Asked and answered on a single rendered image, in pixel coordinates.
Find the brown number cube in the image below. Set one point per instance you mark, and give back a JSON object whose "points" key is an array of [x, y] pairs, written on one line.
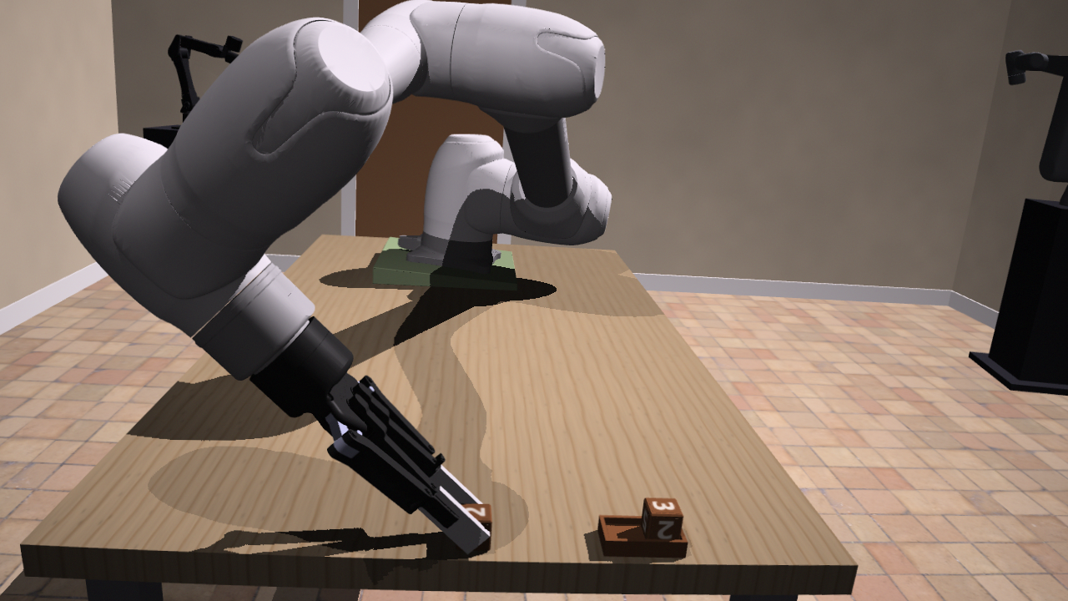
{"points": [[482, 513], [662, 518]]}

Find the brown wooden tray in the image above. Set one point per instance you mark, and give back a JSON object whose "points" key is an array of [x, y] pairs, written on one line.
{"points": [[622, 536]]}

